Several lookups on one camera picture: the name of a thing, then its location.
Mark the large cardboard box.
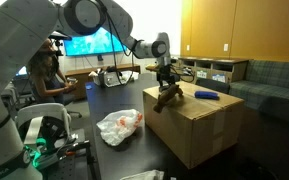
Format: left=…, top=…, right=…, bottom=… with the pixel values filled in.
left=143, top=81, right=244, bottom=169

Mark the seated person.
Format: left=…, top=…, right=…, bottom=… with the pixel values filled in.
left=26, top=38, right=75, bottom=104

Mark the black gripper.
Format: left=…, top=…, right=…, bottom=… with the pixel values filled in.
left=156, top=65, right=180, bottom=87

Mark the brown moose plushie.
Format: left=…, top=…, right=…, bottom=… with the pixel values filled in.
left=153, top=84, right=183, bottom=113

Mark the blue sponge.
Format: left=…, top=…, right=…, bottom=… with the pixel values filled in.
left=194, top=91, right=219, bottom=100

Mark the wall monitor screen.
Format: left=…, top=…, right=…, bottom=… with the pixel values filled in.
left=64, top=28, right=127, bottom=56

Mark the green plaid sofa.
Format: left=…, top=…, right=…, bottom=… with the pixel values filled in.
left=229, top=60, right=289, bottom=121

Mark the wooden low cabinet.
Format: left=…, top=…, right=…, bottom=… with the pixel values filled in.
left=172, top=56, right=248, bottom=84

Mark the black camera on stand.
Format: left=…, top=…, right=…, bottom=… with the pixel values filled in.
left=49, top=31, right=72, bottom=56

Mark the white plastic bag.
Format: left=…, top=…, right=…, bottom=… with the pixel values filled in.
left=97, top=109, right=143, bottom=146

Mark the black office chair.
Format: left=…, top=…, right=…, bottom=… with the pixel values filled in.
left=196, top=78, right=230, bottom=94

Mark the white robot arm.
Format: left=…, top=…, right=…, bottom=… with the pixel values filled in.
left=0, top=0, right=171, bottom=180

